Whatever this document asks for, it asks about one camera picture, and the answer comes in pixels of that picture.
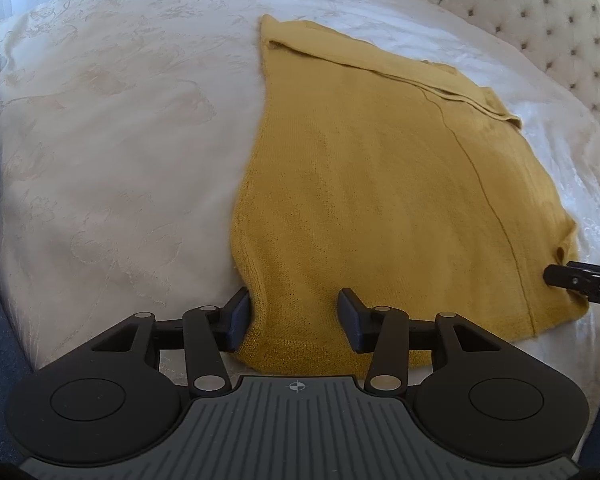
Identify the mustard yellow knit sweater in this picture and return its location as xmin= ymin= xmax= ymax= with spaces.
xmin=230 ymin=16 xmax=588 ymax=376

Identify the white floral bed duvet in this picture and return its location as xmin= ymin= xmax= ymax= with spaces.
xmin=0 ymin=0 xmax=600 ymax=441

